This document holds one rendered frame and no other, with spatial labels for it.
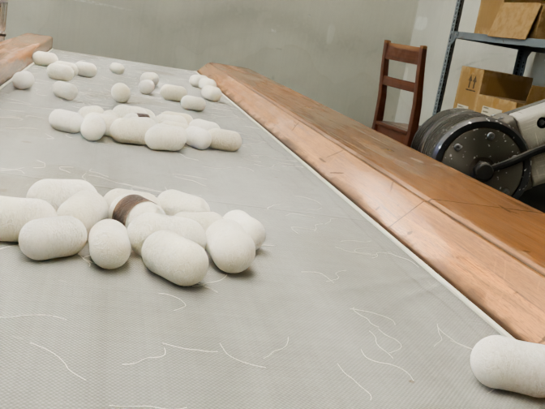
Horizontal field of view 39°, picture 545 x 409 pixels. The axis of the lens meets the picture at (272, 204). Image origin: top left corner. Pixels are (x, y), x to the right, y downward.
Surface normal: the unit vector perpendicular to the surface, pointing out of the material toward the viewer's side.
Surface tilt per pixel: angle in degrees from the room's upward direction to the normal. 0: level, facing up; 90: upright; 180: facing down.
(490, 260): 45
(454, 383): 0
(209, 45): 90
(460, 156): 89
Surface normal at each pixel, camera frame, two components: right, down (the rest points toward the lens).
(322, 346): 0.17, -0.96
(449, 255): -0.57, -0.76
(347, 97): 0.21, 0.24
